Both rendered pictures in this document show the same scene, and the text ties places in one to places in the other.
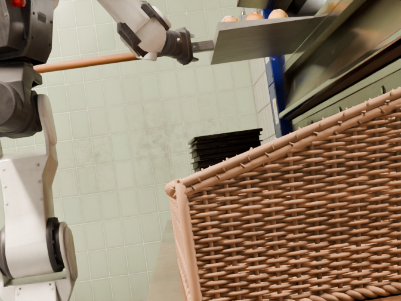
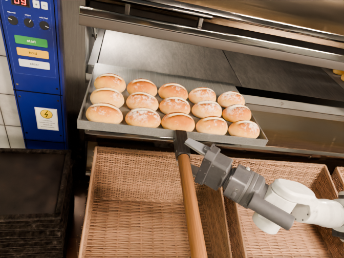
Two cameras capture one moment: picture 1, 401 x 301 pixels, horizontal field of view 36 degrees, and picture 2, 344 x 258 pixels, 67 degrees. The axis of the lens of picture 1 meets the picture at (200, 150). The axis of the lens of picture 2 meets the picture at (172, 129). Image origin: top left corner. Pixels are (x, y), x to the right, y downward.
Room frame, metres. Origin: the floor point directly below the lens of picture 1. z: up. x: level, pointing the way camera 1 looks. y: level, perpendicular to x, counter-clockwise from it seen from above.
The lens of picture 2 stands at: (2.32, 0.44, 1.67)
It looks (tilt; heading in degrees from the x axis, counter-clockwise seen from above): 39 degrees down; 257
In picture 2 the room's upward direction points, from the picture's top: 16 degrees clockwise
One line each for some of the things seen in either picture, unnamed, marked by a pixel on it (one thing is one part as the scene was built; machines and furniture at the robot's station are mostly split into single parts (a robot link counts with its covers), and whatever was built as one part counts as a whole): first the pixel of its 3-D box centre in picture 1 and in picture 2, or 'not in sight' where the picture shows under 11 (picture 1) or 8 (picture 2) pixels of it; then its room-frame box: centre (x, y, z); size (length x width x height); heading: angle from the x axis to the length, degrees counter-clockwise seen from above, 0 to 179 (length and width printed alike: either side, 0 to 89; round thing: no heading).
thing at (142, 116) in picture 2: not in sight; (143, 116); (2.28, -0.14, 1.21); 0.10 x 0.07 x 0.05; 5
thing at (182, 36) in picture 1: (175, 44); (224, 174); (2.06, 0.03, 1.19); 0.12 x 0.10 x 0.13; 147
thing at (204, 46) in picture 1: (200, 46); (181, 145); (2.17, -0.05, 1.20); 0.09 x 0.04 x 0.03; 92
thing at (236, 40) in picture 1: (264, 39); (173, 98); (2.18, -0.28, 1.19); 0.55 x 0.36 x 0.03; 2
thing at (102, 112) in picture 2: not in sight; (104, 112); (2.38, -0.13, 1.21); 0.10 x 0.07 x 0.05; 2
